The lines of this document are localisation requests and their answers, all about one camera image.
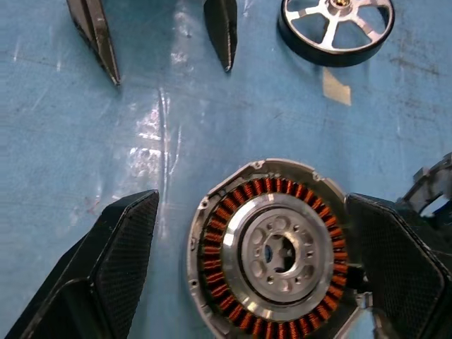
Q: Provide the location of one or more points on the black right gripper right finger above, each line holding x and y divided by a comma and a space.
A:
399, 268

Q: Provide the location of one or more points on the pale tape scrap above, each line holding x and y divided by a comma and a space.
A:
337, 88

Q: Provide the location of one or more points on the silver spoked rotor black rim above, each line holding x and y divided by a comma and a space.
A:
330, 33

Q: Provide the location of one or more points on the blue plastic-covered table mat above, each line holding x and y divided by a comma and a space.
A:
70, 141

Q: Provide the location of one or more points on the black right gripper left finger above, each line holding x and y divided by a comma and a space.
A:
116, 254

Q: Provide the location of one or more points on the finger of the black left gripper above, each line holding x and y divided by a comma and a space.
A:
221, 31
95, 31

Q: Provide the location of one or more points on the silver motor housing copper windings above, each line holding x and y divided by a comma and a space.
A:
233, 243

